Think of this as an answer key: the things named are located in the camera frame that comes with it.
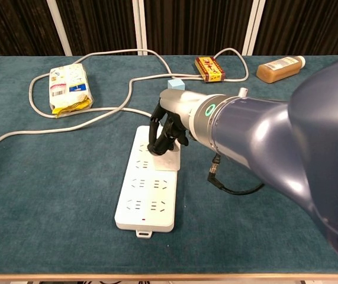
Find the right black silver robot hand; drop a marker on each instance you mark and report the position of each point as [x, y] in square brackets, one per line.
[177, 102]

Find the white plug adapter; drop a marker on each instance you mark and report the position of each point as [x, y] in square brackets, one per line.
[167, 162]

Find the white power strip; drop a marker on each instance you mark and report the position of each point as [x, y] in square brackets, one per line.
[145, 201]

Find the right dark blue robot arm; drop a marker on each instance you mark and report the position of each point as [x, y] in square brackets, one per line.
[275, 139]

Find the light blue cube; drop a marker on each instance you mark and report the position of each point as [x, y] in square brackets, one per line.
[176, 84]

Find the red yellow carton box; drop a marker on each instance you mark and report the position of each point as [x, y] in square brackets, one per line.
[210, 69]

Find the brown liquid bottle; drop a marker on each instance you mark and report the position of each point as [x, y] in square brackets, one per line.
[278, 70]

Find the white yellow snack bag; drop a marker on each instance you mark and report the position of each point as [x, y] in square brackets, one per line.
[68, 88]

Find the blue table cloth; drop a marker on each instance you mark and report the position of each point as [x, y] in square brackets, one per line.
[68, 192]

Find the white double partition post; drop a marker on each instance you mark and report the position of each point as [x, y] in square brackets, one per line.
[139, 26]

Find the white slanted partition post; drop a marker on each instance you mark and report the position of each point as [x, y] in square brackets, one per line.
[59, 26]

